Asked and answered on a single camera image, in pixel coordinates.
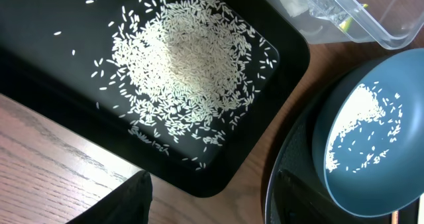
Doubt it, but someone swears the round black serving tray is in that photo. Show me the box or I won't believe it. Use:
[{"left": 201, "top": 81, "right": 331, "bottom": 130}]
[{"left": 263, "top": 56, "right": 421, "bottom": 224}]

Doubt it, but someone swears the black rectangular tray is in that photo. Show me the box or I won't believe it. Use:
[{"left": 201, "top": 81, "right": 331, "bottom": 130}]
[{"left": 1, "top": 0, "right": 310, "bottom": 197}]

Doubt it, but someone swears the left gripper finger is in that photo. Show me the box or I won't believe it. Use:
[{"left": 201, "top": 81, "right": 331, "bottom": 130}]
[{"left": 67, "top": 170, "right": 152, "bottom": 224}]

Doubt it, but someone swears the clear plastic waste bin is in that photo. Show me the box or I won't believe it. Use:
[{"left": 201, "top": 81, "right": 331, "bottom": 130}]
[{"left": 267, "top": 0, "right": 423, "bottom": 50}]

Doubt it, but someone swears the dark blue plate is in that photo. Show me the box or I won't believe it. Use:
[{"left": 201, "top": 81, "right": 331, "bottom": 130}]
[{"left": 311, "top": 48, "right": 423, "bottom": 217}]

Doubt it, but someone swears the pile of white rice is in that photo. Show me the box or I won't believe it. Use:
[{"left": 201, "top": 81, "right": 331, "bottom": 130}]
[{"left": 52, "top": 0, "right": 279, "bottom": 172}]

